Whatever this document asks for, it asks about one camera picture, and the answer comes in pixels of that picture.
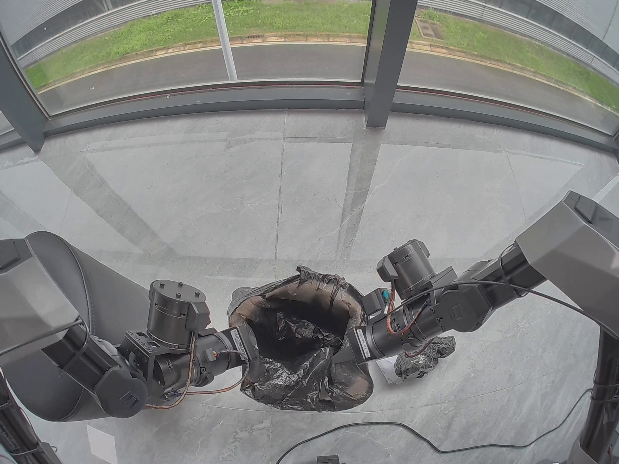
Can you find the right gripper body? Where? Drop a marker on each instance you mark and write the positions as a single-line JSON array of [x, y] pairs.
[[391, 336]]

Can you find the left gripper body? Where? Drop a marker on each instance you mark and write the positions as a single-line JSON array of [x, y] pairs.
[[220, 355]]

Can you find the black plastic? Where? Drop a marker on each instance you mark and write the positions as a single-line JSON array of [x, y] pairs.
[[425, 355]]

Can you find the black plastic bag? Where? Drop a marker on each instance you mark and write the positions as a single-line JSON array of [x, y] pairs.
[[290, 375]]

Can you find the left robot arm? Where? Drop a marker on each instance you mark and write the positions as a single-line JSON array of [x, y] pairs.
[[38, 297]]

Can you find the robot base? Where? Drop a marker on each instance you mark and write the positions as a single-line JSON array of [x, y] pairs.
[[331, 459]]

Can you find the window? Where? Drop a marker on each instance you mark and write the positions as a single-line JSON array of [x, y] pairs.
[[382, 41]]

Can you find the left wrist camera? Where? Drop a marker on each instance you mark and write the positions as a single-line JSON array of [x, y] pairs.
[[199, 314]]

